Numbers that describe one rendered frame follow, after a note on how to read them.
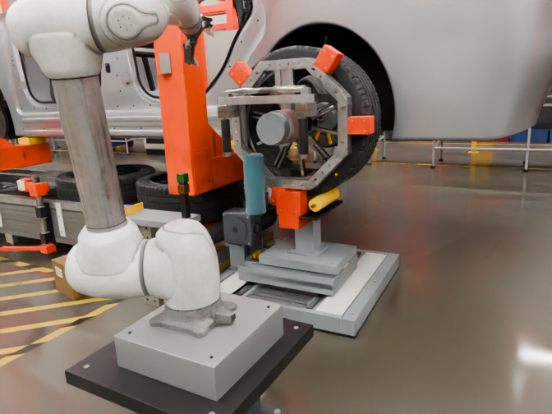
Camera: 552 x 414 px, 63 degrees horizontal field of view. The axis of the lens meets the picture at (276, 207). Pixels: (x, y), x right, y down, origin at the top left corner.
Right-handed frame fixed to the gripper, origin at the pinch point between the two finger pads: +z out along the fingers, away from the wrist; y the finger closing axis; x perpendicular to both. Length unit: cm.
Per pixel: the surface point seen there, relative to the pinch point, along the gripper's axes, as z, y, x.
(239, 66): 14.5, 4.2, -12.6
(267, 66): 8.9, 7.3, -24.8
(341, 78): 7, 14, -55
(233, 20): 687, 294, 235
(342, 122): 4, -3, -64
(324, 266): 34, -58, -83
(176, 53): 20.9, -0.5, 17.9
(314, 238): 44, -48, -74
